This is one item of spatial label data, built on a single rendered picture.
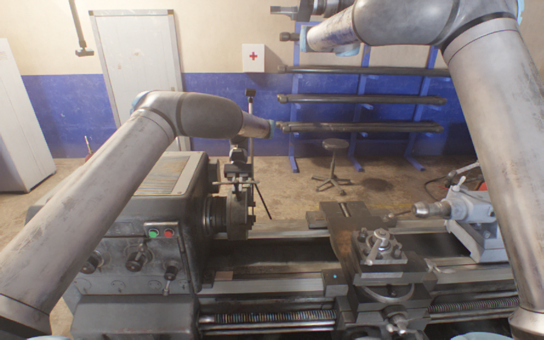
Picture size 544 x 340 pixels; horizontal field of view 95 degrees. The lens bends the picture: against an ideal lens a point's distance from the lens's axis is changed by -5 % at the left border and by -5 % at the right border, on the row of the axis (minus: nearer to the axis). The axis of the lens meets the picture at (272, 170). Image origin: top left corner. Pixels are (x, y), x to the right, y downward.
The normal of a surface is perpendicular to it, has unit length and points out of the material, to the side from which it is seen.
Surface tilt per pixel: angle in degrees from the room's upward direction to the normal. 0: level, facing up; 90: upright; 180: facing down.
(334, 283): 0
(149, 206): 45
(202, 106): 53
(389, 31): 125
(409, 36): 137
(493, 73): 62
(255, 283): 36
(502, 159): 80
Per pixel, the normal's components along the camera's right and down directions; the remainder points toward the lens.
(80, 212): 0.68, -0.40
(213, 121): 0.53, 0.33
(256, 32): 0.05, 0.47
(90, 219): 0.88, -0.17
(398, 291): 0.01, -0.88
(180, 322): 0.04, -0.50
